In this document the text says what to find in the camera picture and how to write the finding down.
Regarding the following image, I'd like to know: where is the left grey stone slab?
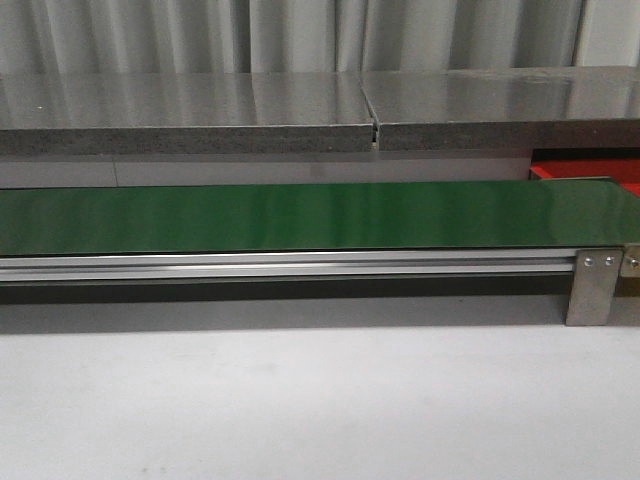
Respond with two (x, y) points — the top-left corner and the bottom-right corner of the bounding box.
(1, 73), (374, 156)

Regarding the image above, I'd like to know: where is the aluminium conveyor side rail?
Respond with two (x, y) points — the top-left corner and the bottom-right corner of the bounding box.
(1, 248), (577, 283)

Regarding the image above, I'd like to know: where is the right grey stone slab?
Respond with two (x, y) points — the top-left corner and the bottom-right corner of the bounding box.
(361, 66), (639, 151)

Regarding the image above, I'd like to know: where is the grey stone slab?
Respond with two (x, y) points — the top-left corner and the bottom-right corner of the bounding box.
(1, 73), (374, 156)
(361, 66), (639, 151)

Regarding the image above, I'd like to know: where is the green conveyor belt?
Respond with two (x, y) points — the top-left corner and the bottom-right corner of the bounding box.
(1, 179), (639, 256)

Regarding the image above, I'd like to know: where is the steel conveyor support bracket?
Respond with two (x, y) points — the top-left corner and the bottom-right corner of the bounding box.
(565, 249), (623, 327)

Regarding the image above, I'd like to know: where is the red plastic tray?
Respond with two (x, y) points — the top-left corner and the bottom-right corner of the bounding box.
(530, 158), (640, 196)

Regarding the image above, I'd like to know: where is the grey pleated curtain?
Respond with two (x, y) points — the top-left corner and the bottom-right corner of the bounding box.
(0, 0), (587, 75)

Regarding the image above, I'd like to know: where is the brass end bracket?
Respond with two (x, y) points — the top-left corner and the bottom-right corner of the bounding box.
(618, 244), (640, 297)

